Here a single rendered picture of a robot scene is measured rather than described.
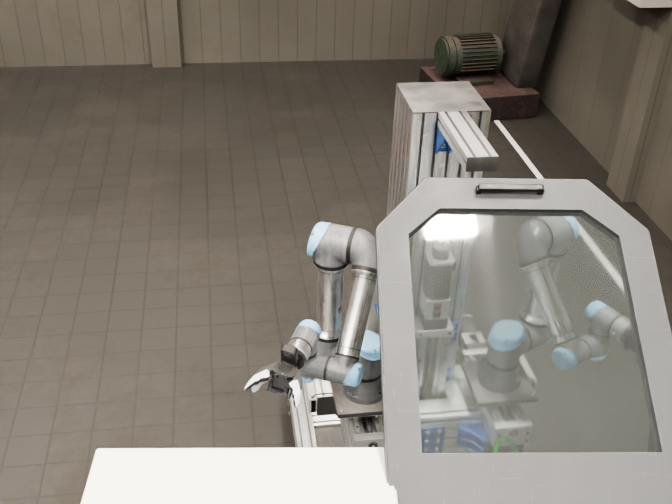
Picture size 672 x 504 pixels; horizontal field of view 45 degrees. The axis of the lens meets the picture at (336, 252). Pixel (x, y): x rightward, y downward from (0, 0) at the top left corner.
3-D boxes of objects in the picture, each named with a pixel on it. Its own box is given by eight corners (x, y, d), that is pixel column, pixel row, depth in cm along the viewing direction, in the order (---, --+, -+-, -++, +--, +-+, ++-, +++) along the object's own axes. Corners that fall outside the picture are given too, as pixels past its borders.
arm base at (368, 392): (339, 377, 292) (340, 355, 286) (381, 374, 294) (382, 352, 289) (346, 406, 279) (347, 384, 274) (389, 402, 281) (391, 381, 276)
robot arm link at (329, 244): (344, 374, 278) (350, 239, 248) (302, 365, 281) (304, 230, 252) (353, 353, 287) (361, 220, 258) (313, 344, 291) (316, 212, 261)
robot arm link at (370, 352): (377, 383, 275) (380, 352, 268) (340, 374, 278) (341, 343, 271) (386, 361, 285) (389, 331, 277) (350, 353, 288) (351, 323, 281)
